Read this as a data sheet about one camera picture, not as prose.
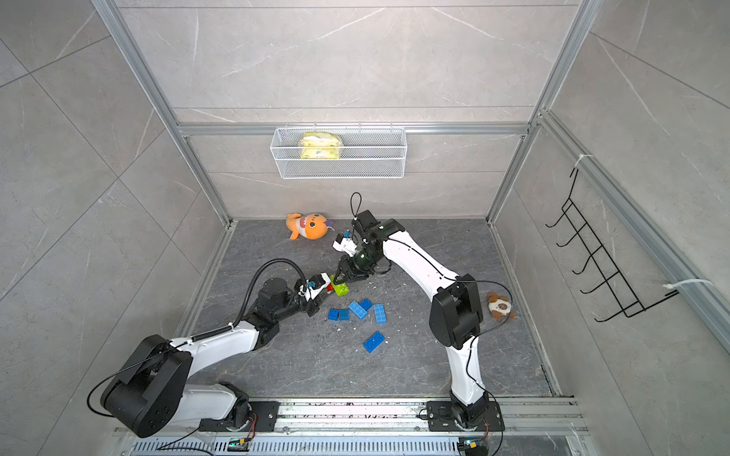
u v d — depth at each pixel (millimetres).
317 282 700
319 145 878
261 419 736
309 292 686
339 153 882
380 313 916
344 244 790
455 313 505
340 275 785
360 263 731
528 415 747
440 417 724
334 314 906
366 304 927
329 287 733
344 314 904
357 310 926
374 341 855
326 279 718
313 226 1070
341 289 791
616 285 644
